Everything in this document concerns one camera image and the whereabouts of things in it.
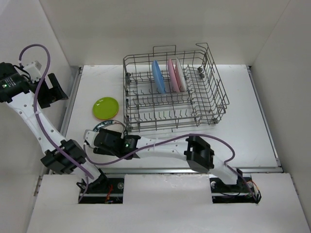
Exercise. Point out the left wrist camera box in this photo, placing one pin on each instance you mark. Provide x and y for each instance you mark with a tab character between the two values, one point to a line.
34	70

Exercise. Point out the plain white plate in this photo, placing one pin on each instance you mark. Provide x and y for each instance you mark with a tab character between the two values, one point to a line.
180	76

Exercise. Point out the pink plate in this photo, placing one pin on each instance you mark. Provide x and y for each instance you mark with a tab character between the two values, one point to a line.
172	76

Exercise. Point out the lime green plate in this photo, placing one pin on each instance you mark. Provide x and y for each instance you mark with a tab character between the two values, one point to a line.
105	105

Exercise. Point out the blue plate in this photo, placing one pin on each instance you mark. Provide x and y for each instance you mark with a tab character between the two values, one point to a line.
158	78

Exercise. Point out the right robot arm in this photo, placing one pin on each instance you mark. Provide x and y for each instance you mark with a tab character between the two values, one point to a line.
190	147

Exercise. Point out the left aluminium rail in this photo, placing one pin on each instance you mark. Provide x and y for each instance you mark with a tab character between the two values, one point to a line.
71	92

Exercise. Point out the front aluminium rail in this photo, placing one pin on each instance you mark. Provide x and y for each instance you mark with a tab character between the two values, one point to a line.
183	170

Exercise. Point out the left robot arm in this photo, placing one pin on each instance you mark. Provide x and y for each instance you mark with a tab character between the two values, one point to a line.
62	156

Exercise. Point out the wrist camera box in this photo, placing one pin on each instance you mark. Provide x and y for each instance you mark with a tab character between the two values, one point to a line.
89	138
34	70

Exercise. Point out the grey wire dish rack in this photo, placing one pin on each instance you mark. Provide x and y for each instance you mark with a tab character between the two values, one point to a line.
170	89

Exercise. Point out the white plate orange sunburst pattern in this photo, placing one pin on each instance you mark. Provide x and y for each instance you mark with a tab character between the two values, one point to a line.
106	123

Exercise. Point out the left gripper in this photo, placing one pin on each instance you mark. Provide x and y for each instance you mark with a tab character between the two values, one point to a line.
53	94

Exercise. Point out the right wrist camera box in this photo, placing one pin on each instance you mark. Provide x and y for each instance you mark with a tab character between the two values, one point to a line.
89	138

